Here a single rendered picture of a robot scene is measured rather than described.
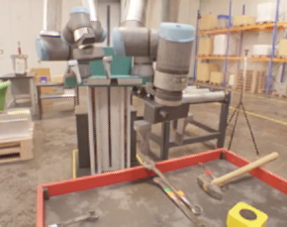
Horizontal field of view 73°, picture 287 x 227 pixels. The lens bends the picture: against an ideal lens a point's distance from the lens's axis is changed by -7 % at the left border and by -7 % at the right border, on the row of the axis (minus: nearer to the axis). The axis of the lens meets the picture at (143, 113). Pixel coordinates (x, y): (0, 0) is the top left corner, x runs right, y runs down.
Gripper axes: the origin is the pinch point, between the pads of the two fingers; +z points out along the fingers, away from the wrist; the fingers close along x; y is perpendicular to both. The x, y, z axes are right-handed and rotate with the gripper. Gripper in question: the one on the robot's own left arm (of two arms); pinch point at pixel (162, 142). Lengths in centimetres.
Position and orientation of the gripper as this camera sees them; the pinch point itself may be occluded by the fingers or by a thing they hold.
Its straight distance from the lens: 64.2
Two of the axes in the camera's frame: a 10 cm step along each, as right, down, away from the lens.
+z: -0.8, 9.3, 3.7
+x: 8.4, -1.4, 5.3
